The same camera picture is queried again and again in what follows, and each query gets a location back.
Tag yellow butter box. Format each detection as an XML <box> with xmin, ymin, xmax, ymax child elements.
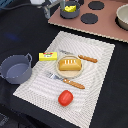
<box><xmin>39</xmin><ymin>52</ymin><xmax>57</xmax><ymax>61</ymax></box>

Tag white woven placemat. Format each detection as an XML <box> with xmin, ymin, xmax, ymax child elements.
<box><xmin>14</xmin><ymin>31</ymin><xmax>114</xmax><ymax>128</ymax></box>

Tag bread loaf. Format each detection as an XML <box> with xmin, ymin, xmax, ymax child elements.
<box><xmin>59</xmin><ymin>59</ymin><xmax>82</xmax><ymax>71</ymax></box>

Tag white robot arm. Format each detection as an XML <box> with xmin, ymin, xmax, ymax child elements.
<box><xmin>30</xmin><ymin>0</ymin><xmax>65</xmax><ymax>19</ymax></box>

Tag large grey pot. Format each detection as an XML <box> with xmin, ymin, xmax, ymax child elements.
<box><xmin>0</xmin><ymin>54</ymin><xmax>32</xmax><ymax>84</ymax></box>

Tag fork with wooden handle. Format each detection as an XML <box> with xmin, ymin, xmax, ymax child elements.
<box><xmin>46</xmin><ymin>72</ymin><xmax>85</xmax><ymax>89</ymax></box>

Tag black stove burner disc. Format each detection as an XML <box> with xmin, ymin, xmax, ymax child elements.
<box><xmin>88</xmin><ymin>1</ymin><xmax>104</xmax><ymax>10</ymax></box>
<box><xmin>81</xmin><ymin>13</ymin><xmax>98</xmax><ymax>24</ymax></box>

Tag round wooden plate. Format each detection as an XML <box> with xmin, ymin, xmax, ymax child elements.
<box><xmin>56</xmin><ymin>55</ymin><xmax>83</xmax><ymax>78</ymax></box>

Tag knife with wooden handle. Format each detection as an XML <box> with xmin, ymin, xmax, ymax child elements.
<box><xmin>59</xmin><ymin>49</ymin><xmax>98</xmax><ymax>63</ymax></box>

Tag small grey pot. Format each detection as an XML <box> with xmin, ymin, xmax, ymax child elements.
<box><xmin>60</xmin><ymin>1</ymin><xmax>80</xmax><ymax>19</ymax></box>

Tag yellow toy piece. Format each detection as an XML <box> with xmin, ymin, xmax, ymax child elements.
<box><xmin>64</xmin><ymin>5</ymin><xmax>76</xmax><ymax>12</ymax></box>

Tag black cable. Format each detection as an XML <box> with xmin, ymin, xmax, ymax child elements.
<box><xmin>0</xmin><ymin>2</ymin><xmax>34</xmax><ymax>13</ymax></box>

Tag red tomato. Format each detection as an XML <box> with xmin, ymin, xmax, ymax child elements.
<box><xmin>58</xmin><ymin>90</ymin><xmax>73</xmax><ymax>106</ymax></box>

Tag beige bowl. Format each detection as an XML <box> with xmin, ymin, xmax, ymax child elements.
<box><xmin>116</xmin><ymin>4</ymin><xmax>128</xmax><ymax>30</ymax></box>

